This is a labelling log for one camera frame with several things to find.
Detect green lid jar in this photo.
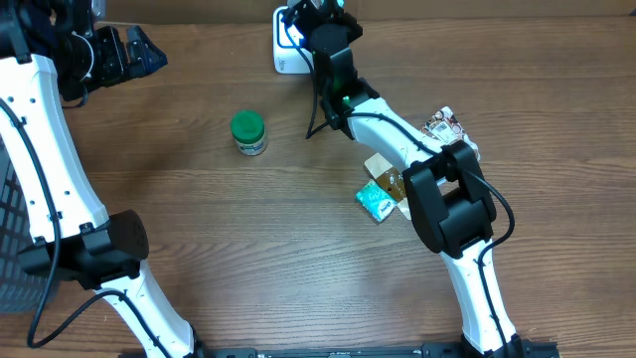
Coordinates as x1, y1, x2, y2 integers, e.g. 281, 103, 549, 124
231, 110, 268, 156

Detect beige brown snack bag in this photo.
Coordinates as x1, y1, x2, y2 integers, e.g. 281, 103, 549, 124
365, 106, 481, 220

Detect green tissue pack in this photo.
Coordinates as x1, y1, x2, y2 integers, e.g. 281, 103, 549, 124
355, 180, 397, 223

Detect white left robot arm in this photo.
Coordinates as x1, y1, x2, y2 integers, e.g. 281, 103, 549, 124
1, 0, 206, 357

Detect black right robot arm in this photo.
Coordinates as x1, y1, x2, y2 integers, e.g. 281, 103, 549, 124
282, 0, 524, 357

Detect white barcode scanner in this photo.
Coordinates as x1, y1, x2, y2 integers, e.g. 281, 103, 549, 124
272, 5, 313, 75

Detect black mesh basket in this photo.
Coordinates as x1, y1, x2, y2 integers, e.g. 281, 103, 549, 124
0, 143, 46, 314

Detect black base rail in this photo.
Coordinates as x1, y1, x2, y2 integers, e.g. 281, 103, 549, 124
118, 340, 560, 358

